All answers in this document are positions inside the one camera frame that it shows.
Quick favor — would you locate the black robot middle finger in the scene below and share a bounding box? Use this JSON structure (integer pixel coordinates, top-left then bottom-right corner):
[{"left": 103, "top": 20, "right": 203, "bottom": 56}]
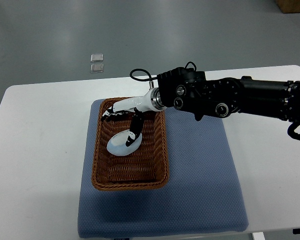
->
[{"left": 108, "top": 109, "right": 128, "bottom": 117}]

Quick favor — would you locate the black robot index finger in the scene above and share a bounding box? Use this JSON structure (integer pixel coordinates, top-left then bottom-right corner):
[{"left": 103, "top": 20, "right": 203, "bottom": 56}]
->
[{"left": 100, "top": 106, "right": 115, "bottom": 121}]

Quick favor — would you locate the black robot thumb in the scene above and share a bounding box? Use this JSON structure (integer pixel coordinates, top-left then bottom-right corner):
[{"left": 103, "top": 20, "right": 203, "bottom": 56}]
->
[{"left": 125, "top": 107, "right": 144, "bottom": 147}]

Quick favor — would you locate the white and black robot palm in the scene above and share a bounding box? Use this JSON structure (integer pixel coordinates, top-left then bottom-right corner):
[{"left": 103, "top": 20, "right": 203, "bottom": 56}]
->
[{"left": 112, "top": 87, "right": 165, "bottom": 112}]

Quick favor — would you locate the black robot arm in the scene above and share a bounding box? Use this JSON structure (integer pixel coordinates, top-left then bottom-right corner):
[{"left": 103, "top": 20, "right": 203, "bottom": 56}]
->
[{"left": 102, "top": 66, "right": 300, "bottom": 146}]

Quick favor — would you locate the brown wicker basket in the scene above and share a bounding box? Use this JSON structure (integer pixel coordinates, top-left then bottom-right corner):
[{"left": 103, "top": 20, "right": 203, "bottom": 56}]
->
[{"left": 91, "top": 97, "right": 170, "bottom": 191}]

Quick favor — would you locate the lower silver floor plate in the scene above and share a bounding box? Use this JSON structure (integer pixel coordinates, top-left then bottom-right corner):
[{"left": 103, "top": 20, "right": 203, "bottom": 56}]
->
[{"left": 90, "top": 63, "right": 104, "bottom": 73}]

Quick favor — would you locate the silver floor plate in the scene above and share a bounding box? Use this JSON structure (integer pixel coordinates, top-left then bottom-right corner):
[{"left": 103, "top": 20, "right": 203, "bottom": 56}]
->
[
  {"left": 90, "top": 53, "right": 104, "bottom": 63},
  {"left": 90, "top": 63, "right": 104, "bottom": 73}
]

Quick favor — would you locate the upper silver floor plate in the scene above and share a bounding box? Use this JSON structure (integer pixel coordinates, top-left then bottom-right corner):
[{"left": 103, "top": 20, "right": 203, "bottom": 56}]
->
[{"left": 90, "top": 53, "right": 104, "bottom": 63}]

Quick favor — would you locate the blue padded mat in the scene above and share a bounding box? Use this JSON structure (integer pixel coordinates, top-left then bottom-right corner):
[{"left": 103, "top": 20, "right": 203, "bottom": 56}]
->
[{"left": 77, "top": 100, "right": 249, "bottom": 239}]

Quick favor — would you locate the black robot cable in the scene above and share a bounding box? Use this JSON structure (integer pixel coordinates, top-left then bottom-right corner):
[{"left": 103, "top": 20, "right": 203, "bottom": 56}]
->
[{"left": 129, "top": 68, "right": 159, "bottom": 89}]

